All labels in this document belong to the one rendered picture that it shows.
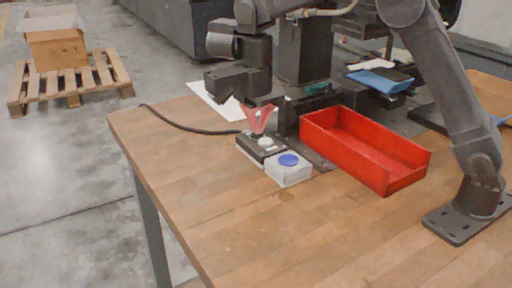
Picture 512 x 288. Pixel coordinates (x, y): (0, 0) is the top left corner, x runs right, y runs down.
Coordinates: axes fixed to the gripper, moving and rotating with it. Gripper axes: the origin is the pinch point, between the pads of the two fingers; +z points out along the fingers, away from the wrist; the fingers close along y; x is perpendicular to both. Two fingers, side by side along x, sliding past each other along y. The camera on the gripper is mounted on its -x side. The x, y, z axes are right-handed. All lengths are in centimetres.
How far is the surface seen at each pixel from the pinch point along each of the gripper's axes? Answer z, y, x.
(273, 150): 1.9, 6.1, -0.3
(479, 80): 1, 9, 70
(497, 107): 2, 20, 58
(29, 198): 93, -149, -60
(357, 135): 4.1, 8.3, 21.3
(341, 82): -3.5, -3.9, 27.0
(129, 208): 94, -110, -13
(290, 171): 1.9, 13.8, -1.9
